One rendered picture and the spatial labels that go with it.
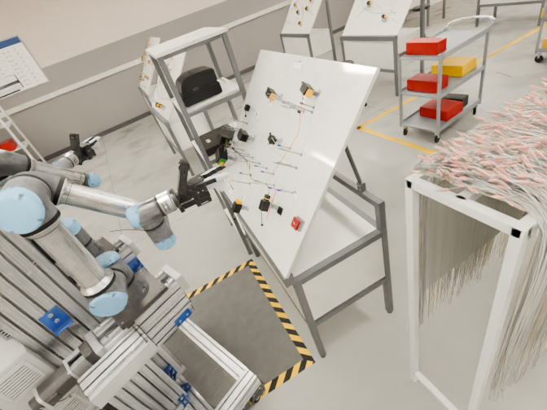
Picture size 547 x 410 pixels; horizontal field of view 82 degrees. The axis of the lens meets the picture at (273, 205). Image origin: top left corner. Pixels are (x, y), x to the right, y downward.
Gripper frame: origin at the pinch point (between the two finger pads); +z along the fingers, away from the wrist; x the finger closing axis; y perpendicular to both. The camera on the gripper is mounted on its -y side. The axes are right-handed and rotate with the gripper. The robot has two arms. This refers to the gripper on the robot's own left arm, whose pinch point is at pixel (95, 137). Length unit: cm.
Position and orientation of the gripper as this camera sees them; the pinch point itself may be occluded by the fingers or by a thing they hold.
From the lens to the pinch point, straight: 217.8
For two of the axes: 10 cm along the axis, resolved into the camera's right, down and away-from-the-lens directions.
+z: 2.5, -6.4, 7.3
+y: 1.4, 7.7, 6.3
